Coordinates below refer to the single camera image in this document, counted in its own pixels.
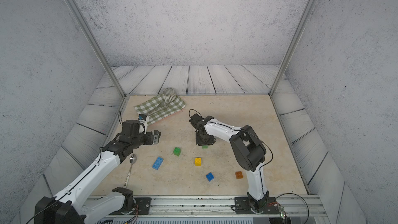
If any light blue long lego brick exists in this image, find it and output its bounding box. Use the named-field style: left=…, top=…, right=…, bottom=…
left=152, top=157, right=164, bottom=170

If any dark blue lego brick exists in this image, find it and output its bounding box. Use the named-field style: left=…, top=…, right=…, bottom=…
left=206, top=172, right=215, bottom=182

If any orange lego brick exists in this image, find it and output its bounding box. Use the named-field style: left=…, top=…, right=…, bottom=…
left=235, top=171, right=244, bottom=179

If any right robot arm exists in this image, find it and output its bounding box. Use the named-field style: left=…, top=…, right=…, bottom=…
left=189, top=114, right=275, bottom=213

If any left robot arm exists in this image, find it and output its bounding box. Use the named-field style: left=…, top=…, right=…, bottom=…
left=30, top=115, right=161, bottom=224

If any yellow lego brick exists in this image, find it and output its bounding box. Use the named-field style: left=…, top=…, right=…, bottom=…
left=194, top=157, right=202, bottom=167

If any green lego brick loose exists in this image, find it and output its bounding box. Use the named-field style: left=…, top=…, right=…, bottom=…
left=173, top=147, right=181, bottom=157

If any green checkered cloth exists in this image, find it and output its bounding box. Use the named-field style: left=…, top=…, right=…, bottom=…
left=134, top=95, right=186, bottom=125

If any metal spoon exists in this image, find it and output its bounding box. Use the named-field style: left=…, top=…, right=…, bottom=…
left=123, top=154, right=137, bottom=187

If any striped ceramic cup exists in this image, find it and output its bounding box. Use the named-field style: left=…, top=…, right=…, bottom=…
left=161, top=88, right=177, bottom=104

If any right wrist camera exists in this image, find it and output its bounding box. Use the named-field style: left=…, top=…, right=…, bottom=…
left=189, top=114, right=205, bottom=130

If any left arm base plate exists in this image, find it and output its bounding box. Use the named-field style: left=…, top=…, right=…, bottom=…
left=110, top=197, right=152, bottom=215

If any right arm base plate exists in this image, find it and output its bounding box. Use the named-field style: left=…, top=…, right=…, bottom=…
left=231, top=197, right=280, bottom=215

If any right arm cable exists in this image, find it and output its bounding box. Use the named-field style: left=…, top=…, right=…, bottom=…
left=267, top=192, right=310, bottom=224

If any aluminium corner post left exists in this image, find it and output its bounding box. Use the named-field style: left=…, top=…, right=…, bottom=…
left=64, top=0, right=127, bottom=99

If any aluminium corner post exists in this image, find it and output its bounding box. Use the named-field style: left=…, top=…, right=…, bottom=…
left=64, top=0, right=127, bottom=99
left=269, top=0, right=317, bottom=97

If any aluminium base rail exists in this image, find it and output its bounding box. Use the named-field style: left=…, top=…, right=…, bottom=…
left=83, top=194, right=330, bottom=224

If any aluminium corner post right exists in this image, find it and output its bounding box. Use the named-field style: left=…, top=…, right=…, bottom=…
left=269, top=0, right=317, bottom=97

